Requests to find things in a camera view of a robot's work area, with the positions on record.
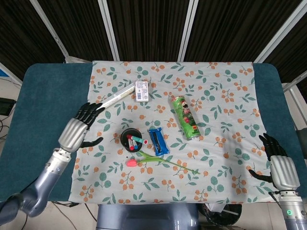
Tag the small white barcode box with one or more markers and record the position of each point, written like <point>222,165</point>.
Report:
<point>142,91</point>

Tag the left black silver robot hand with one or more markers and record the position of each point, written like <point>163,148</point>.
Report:
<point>73,135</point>

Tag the dark partition panel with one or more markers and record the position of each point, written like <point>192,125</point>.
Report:
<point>76,26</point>
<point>235,26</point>
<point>148,26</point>
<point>292,45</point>
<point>21,31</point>

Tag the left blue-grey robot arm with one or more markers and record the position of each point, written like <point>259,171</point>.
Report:
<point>38,184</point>

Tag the floral printed tablecloth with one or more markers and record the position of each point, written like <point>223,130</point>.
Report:
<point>216,100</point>

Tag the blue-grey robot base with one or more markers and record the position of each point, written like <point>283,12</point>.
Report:
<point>146,216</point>

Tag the blue plastic snack package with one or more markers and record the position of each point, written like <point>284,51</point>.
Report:
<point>158,141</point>

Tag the teal table cover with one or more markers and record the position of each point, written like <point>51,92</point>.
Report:
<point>48,91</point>

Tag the black device on floor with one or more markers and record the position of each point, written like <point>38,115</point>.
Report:
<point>6,106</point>

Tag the black trash bin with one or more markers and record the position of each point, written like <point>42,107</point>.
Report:
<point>221,215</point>

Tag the pink artificial tulip flower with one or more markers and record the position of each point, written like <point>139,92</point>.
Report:
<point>153,160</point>

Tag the green chips can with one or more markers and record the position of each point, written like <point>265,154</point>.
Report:
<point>185,117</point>

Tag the teal marker pen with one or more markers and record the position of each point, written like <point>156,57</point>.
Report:
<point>139,140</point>

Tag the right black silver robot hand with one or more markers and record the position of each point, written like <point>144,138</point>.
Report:
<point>283,170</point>

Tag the blue whiteboard marker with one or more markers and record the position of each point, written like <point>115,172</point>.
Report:
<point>136,146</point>

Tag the long white cardboard box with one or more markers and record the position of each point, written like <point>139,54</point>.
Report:
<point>117,96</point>

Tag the red whiteboard marker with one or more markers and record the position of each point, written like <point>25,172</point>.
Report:
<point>130,142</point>

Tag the black round pen holder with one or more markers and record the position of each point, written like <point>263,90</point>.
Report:
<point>124,141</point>

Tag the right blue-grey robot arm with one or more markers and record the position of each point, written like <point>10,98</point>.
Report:
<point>292,210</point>

